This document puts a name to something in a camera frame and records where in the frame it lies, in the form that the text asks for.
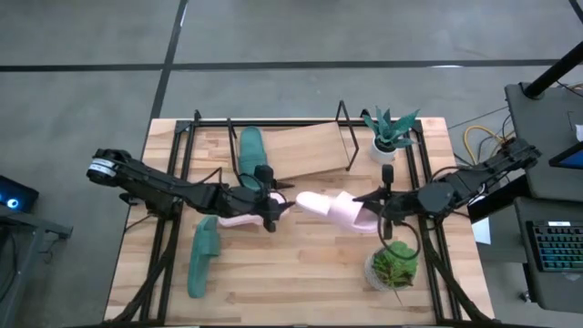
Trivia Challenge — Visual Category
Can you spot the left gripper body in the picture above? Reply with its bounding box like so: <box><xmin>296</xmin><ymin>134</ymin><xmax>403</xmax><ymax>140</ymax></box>
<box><xmin>245</xmin><ymin>164</ymin><xmax>280</xmax><ymax>233</ymax></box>

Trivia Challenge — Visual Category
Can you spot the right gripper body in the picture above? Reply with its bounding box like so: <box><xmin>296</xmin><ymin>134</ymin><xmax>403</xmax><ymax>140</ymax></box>
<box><xmin>380</xmin><ymin>163</ymin><xmax>423</xmax><ymax>241</ymax></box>

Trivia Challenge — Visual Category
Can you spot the pink rubber slide sandal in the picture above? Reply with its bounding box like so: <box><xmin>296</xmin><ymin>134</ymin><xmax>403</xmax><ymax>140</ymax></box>
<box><xmin>295</xmin><ymin>190</ymin><xmax>380</xmax><ymax>234</ymax></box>
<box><xmin>216</xmin><ymin>190</ymin><xmax>289</xmax><ymax>229</ymax></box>

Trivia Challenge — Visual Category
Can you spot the green rubber slide sandal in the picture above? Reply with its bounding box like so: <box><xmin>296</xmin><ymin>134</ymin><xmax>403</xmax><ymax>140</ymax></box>
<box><xmin>237</xmin><ymin>126</ymin><xmax>269</xmax><ymax>190</ymax></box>
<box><xmin>187</xmin><ymin>215</ymin><xmax>222</xmax><ymax>300</ymax></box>

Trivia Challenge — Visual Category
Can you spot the aloe plant in white pot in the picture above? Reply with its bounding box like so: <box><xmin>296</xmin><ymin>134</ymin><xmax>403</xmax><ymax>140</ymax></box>
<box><xmin>363</xmin><ymin>106</ymin><xmax>421</xmax><ymax>165</ymax></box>

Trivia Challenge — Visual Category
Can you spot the succulent plant in grey pot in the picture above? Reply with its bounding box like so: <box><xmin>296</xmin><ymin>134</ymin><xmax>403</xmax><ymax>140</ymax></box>
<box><xmin>363</xmin><ymin>240</ymin><xmax>419</xmax><ymax>293</ymax></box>

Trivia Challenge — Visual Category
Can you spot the white paper sheet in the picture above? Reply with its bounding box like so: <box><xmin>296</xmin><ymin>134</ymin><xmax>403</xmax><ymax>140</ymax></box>
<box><xmin>471</xmin><ymin>221</ymin><xmax>492</xmax><ymax>246</ymax></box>

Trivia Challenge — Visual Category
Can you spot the grey desk top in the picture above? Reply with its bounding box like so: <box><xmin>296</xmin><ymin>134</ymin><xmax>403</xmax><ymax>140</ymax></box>
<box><xmin>504</xmin><ymin>81</ymin><xmax>583</xmax><ymax>204</ymax></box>

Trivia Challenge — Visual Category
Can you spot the backlit computer keyboard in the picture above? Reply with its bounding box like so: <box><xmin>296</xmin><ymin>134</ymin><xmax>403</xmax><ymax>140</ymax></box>
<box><xmin>526</xmin><ymin>220</ymin><xmax>583</xmax><ymax>273</ymax></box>

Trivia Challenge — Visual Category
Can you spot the grey keyboard desk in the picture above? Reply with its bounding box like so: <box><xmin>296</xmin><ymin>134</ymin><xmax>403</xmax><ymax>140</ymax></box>
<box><xmin>513</xmin><ymin>196</ymin><xmax>583</xmax><ymax>315</ymax></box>

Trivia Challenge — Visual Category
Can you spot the tablet with blue screen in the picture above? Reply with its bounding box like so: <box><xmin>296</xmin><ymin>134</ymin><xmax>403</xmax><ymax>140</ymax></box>
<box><xmin>548</xmin><ymin>140</ymin><xmax>583</xmax><ymax>170</ymax></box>

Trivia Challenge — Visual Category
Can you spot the black pole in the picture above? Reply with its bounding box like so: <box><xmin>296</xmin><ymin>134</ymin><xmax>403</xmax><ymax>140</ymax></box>
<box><xmin>522</xmin><ymin>41</ymin><xmax>583</xmax><ymax>100</ymax></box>

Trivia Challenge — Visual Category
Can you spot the grey metal stand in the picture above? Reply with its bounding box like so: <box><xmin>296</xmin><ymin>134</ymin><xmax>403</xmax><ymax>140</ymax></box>
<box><xmin>0</xmin><ymin>204</ymin><xmax>74</xmax><ymax>328</ymax></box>

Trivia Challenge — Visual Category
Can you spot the black device with blue light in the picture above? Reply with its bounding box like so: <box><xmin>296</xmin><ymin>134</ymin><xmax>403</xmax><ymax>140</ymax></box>
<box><xmin>0</xmin><ymin>175</ymin><xmax>40</xmax><ymax>214</ymax></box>

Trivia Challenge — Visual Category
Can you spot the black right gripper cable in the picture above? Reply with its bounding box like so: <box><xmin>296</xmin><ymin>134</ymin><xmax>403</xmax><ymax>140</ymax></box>
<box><xmin>376</xmin><ymin>200</ymin><xmax>423</xmax><ymax>261</ymax></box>

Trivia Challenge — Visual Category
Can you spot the wooden shelf with wire frame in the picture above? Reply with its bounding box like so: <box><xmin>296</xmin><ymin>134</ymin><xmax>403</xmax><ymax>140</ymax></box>
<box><xmin>226</xmin><ymin>99</ymin><xmax>362</xmax><ymax>184</ymax></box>

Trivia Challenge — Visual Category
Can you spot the black metal table frame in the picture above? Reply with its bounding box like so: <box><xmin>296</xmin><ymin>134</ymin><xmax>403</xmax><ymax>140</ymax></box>
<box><xmin>107</xmin><ymin>108</ymin><xmax>496</xmax><ymax>327</ymax></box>

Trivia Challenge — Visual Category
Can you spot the yellow cable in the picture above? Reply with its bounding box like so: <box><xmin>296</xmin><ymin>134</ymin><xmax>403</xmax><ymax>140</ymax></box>
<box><xmin>463</xmin><ymin>125</ymin><xmax>518</xmax><ymax>165</ymax></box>

